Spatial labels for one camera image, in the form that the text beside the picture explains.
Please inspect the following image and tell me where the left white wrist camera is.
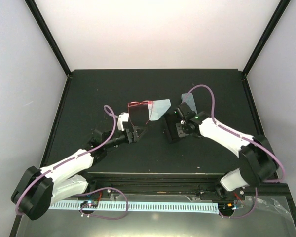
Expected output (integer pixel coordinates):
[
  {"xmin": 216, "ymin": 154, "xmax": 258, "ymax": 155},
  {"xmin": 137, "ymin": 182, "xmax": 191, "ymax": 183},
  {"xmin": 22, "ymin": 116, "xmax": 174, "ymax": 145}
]
[{"xmin": 117, "ymin": 112, "xmax": 129, "ymax": 131}]

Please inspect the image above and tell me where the black frame post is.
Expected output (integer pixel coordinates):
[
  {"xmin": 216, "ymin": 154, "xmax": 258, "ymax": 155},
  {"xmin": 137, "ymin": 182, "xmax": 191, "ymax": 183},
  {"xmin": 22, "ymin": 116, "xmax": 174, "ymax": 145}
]
[
  {"xmin": 25, "ymin": 0, "xmax": 72, "ymax": 76},
  {"xmin": 242, "ymin": 0, "xmax": 291, "ymax": 76}
]

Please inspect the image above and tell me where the right circuit board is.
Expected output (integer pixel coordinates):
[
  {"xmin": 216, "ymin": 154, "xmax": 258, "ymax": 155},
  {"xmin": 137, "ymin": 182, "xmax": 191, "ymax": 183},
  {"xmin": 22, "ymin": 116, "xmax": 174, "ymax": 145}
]
[{"xmin": 218, "ymin": 203, "xmax": 237, "ymax": 211}]

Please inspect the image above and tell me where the right black frame post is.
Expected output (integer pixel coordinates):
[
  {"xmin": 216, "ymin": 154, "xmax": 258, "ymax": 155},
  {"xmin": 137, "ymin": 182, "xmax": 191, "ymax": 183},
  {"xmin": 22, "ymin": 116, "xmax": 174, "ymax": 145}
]
[{"xmin": 242, "ymin": 0, "xmax": 291, "ymax": 76}]

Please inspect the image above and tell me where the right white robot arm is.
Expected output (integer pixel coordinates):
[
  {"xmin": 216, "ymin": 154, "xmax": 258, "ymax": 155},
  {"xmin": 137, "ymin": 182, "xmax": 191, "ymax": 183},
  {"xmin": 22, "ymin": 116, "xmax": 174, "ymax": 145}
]
[{"xmin": 174, "ymin": 102, "xmax": 279, "ymax": 199}]

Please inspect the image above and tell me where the light blue cloth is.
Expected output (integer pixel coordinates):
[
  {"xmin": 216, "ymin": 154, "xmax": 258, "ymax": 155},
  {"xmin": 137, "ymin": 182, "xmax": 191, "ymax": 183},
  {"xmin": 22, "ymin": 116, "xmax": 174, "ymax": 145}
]
[{"xmin": 148, "ymin": 99, "xmax": 171, "ymax": 121}]

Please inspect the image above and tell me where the left black frame post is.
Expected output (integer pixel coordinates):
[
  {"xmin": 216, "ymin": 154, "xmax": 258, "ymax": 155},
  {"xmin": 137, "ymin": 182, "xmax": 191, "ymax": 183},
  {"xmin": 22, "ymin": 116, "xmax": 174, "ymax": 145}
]
[{"xmin": 25, "ymin": 0, "xmax": 72, "ymax": 76}]

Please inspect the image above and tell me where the black glasses case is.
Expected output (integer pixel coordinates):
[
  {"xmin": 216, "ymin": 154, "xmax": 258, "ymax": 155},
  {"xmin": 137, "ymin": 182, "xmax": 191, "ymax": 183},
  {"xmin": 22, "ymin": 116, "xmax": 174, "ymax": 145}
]
[{"xmin": 162, "ymin": 113, "xmax": 188, "ymax": 143}]

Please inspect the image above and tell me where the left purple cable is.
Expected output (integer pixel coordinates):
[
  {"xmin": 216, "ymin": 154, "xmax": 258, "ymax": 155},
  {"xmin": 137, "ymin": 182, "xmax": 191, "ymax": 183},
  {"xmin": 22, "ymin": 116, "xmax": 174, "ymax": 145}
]
[{"xmin": 14, "ymin": 104, "xmax": 121, "ymax": 216}]

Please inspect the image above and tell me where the green lined glasses case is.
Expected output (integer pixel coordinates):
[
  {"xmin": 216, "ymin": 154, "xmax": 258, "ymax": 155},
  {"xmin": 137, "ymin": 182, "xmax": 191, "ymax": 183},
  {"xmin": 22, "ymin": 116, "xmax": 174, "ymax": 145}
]
[{"xmin": 181, "ymin": 93, "xmax": 197, "ymax": 113}]

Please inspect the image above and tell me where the left circuit board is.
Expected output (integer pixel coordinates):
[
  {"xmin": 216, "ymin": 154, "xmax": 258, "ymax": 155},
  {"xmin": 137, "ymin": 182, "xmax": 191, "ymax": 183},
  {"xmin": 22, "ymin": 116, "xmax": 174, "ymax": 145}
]
[{"xmin": 80, "ymin": 200, "xmax": 98, "ymax": 209}]

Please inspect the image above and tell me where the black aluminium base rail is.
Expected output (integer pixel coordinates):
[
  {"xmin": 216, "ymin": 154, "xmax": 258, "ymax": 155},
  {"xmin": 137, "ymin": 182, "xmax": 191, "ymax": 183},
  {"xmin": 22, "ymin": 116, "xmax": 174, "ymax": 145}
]
[{"xmin": 78, "ymin": 171, "xmax": 244, "ymax": 201}]

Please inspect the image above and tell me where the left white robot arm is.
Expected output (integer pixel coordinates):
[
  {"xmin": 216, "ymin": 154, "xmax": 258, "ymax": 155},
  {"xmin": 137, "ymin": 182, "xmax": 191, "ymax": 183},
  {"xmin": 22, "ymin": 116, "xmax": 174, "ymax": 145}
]
[{"xmin": 11, "ymin": 126, "xmax": 147, "ymax": 220}]

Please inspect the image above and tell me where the white slotted cable duct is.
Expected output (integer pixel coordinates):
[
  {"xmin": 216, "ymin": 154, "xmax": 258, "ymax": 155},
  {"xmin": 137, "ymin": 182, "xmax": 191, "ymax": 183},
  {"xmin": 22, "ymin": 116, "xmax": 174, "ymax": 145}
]
[{"xmin": 49, "ymin": 200, "xmax": 219, "ymax": 214}]

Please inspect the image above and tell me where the circuit board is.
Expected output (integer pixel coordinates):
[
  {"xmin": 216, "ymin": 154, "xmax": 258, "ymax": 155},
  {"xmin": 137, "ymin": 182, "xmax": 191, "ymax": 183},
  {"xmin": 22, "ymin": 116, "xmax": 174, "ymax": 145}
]
[
  {"xmin": 80, "ymin": 200, "xmax": 98, "ymax": 209},
  {"xmin": 218, "ymin": 203, "xmax": 237, "ymax": 211}
]

